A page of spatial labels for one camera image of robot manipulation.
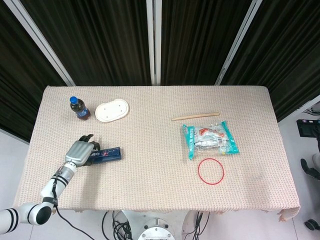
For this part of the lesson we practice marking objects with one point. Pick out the blue rectangular box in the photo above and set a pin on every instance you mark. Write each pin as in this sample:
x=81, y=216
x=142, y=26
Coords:
x=110, y=153

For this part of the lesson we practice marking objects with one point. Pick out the white frame post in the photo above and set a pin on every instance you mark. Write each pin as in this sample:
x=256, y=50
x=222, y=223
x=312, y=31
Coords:
x=42, y=42
x=153, y=42
x=237, y=42

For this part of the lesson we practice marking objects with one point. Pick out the white equipment frame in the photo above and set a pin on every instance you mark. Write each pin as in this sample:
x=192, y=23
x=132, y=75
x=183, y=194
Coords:
x=310, y=106

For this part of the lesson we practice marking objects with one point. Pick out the black caster wheel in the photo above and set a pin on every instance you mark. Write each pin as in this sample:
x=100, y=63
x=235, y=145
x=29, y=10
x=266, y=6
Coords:
x=311, y=224

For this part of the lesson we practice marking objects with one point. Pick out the teal clear snack bag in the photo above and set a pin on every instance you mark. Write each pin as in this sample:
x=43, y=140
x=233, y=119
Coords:
x=210, y=141

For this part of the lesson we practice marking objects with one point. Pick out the beige textured tablecloth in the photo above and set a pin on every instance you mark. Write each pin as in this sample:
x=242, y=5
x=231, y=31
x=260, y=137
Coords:
x=155, y=175

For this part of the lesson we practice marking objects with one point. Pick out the cola bottle with blue cap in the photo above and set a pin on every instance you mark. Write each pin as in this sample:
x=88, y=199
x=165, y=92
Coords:
x=81, y=112

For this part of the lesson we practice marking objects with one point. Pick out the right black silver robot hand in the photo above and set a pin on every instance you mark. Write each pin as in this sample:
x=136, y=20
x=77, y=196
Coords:
x=316, y=170

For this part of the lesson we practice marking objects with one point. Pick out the white silver robot base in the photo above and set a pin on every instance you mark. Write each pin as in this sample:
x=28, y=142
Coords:
x=156, y=230

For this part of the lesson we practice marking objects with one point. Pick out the black pleated curtain panel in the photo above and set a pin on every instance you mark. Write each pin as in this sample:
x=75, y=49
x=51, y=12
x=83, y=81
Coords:
x=287, y=55
x=100, y=42
x=197, y=42
x=20, y=87

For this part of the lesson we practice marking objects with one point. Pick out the wooden stick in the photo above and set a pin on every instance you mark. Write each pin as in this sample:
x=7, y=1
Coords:
x=195, y=116

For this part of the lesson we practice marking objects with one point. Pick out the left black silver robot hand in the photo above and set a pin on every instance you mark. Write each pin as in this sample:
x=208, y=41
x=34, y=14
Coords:
x=78, y=153

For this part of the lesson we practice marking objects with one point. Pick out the white oval plastic tray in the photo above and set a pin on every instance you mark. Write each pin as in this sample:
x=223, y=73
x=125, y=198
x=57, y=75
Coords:
x=112, y=110

